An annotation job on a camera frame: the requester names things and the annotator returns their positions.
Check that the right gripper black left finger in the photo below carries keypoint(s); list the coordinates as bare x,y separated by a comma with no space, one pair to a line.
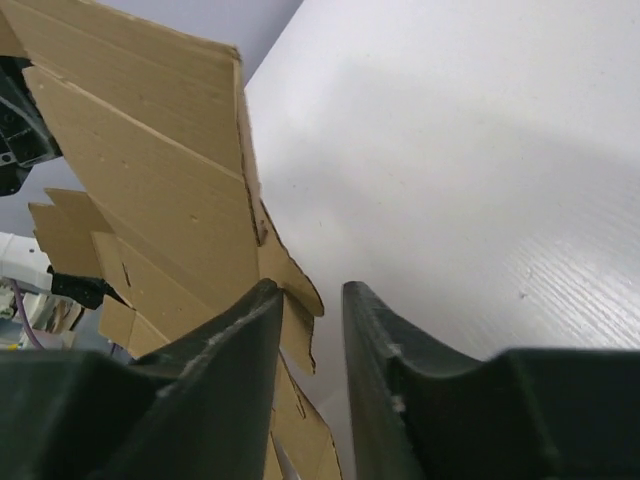
197,408

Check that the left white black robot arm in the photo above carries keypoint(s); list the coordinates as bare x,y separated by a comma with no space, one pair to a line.
45,304

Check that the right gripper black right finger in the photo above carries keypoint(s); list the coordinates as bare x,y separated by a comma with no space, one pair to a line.
423,410

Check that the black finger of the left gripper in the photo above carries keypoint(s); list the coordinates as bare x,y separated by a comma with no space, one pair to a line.
89,292

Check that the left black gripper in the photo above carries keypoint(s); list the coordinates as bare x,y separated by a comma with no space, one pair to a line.
26,140

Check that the brown cardboard box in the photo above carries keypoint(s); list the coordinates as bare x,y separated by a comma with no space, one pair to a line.
154,123

